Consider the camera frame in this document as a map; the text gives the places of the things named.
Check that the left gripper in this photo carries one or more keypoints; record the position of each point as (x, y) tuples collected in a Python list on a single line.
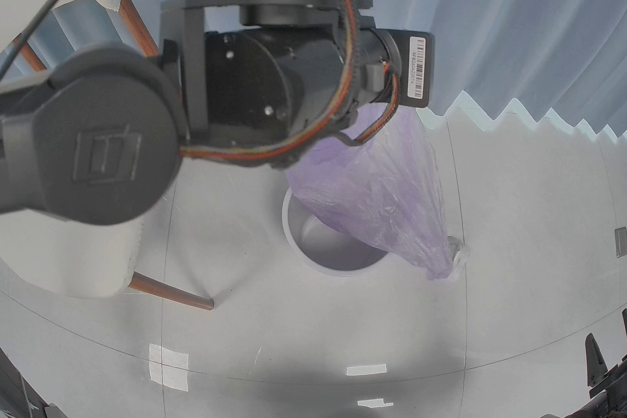
[(303, 78)]

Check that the purple plastic bag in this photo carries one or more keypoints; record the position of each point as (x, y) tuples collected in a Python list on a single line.
[(392, 190)]

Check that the white trash bin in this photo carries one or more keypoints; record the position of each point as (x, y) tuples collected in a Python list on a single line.
[(338, 254)]

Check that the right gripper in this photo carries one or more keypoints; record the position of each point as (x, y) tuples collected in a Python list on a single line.
[(612, 404)]

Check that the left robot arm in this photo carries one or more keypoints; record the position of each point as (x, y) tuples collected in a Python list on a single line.
[(98, 137)]

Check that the white cushioned wooden chair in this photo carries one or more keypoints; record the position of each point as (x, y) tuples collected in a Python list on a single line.
[(73, 259)]

